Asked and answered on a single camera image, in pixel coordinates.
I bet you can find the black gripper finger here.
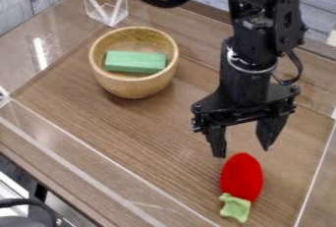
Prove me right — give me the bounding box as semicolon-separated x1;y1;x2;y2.
256;115;289;151
206;125;226;158

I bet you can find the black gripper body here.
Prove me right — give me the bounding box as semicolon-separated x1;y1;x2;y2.
189;38;301;136

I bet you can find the red plush strawberry toy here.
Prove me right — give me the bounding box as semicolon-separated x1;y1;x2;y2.
218;152;264;223

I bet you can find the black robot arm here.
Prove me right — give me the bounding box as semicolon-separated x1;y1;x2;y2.
192;0;306;158

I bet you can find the wooden bowl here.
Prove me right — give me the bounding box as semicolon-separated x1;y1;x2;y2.
88;27;178;99

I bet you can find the green rectangular block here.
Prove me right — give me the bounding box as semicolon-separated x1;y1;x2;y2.
104;50;168;74

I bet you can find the clear acrylic corner bracket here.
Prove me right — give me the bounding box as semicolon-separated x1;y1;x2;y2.
84;0;128;28

